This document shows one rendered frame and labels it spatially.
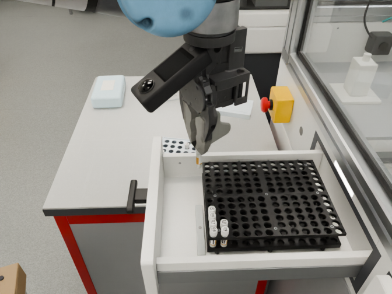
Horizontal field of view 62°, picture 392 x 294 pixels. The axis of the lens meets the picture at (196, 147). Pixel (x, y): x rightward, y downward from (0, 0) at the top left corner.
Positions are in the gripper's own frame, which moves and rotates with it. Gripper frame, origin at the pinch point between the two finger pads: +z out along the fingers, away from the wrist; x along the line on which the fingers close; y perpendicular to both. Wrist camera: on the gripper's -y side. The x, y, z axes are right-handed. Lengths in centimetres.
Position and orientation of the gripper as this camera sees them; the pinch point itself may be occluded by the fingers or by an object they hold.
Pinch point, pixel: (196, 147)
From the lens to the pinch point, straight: 56.4
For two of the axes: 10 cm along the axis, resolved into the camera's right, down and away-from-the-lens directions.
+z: 0.0, 7.7, 6.4
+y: 8.6, -3.2, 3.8
